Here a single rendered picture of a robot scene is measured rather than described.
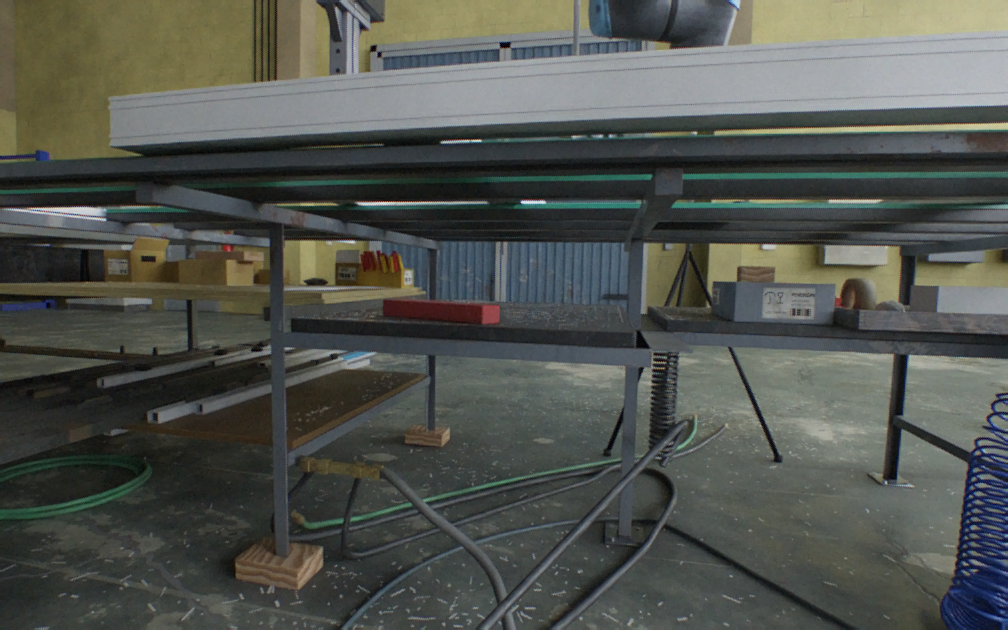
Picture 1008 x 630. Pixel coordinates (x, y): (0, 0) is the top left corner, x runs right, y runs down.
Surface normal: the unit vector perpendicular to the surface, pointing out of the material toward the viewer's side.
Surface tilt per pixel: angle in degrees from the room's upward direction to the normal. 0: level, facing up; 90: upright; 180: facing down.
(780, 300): 90
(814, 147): 90
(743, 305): 90
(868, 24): 90
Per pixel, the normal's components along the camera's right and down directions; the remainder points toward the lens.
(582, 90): -0.23, 0.07
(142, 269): 0.98, 0.04
